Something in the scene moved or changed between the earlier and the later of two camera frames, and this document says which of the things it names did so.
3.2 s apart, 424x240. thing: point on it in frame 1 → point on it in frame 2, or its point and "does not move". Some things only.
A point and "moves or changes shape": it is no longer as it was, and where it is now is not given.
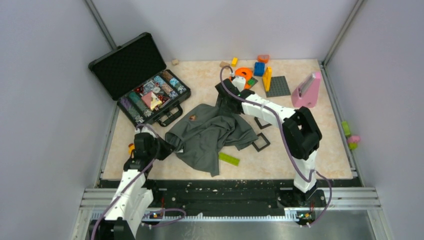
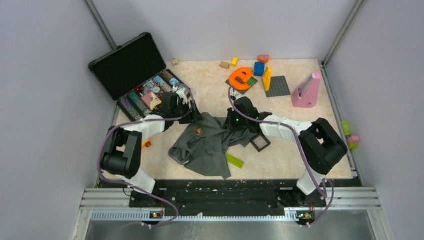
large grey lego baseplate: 279,87 does not move
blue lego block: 259,68 does not move
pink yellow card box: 151,100 does not move
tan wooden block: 223,64 does not move
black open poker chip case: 135,75 does not move
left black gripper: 167,149 → 194,116
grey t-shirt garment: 197,137 moves or changes shape
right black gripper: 221,103 → 229,125
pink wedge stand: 307,94 does not move
